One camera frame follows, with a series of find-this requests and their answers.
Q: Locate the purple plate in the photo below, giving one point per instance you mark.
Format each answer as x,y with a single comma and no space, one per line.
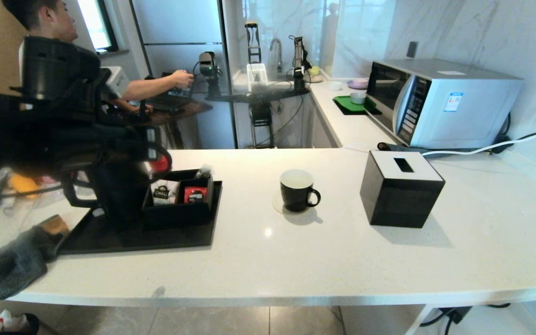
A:
358,83

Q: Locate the black mug white inside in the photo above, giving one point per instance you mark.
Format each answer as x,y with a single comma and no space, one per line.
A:
296,197

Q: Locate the black serving tray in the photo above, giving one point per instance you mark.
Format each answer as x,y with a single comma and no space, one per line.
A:
165,239

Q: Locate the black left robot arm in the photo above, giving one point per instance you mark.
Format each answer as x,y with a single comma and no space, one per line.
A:
16,130

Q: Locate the black waste bin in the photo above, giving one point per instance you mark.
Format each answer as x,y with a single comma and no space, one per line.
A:
12,323

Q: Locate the black organizer box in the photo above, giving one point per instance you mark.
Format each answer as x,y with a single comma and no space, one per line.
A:
179,216

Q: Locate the man in grey shirt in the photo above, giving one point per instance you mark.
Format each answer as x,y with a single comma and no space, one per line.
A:
58,23

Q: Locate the chrome faucet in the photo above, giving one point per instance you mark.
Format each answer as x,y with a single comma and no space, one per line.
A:
276,44

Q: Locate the silver microwave oven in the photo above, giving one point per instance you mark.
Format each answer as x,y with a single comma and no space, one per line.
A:
463,107

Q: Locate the white plastic basket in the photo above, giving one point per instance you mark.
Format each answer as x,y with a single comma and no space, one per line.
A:
257,77

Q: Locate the red drink packet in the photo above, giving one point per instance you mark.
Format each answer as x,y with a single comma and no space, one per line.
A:
197,195

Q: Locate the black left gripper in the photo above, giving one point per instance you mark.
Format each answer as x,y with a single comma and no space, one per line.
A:
114,139

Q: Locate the black platform stand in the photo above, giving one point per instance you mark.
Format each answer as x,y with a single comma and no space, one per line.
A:
261,116

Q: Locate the black camera on stand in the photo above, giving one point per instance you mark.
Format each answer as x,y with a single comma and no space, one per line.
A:
208,64

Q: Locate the small pale bowl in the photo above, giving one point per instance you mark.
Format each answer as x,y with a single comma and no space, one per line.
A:
358,97

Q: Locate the orange corn cob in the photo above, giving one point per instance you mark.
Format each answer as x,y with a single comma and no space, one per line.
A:
23,184

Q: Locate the red tomato shaped container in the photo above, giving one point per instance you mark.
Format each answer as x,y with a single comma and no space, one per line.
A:
160,164

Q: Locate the black laptop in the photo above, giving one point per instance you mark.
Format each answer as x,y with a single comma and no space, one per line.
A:
170,100

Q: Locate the silver refrigerator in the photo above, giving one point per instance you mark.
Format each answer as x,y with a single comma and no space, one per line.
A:
179,28

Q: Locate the white tea bag packet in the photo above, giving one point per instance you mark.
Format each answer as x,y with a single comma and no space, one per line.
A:
165,193

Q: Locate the grey cloth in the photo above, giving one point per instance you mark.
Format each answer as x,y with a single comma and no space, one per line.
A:
12,265

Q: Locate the round translucent coaster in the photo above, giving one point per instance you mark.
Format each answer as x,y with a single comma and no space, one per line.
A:
276,204

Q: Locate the dark wall socket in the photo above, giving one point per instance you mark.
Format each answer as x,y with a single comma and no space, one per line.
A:
412,49

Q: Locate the black framed window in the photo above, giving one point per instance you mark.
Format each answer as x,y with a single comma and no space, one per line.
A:
93,23

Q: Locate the small wooden block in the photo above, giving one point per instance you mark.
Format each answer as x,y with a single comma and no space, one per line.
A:
56,225

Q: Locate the green tray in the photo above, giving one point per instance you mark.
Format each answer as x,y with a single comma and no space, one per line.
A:
347,104

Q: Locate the black tissue box white top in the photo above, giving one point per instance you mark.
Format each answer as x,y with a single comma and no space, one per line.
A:
403,200

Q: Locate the small white bowl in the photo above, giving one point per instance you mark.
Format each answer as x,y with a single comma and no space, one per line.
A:
336,85

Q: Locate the black electric kettle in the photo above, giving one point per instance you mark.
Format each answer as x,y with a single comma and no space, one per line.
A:
119,200

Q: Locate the clear packet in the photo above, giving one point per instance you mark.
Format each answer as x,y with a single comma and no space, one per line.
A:
205,171

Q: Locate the black jointed arm white joint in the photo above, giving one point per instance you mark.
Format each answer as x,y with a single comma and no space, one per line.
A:
299,56

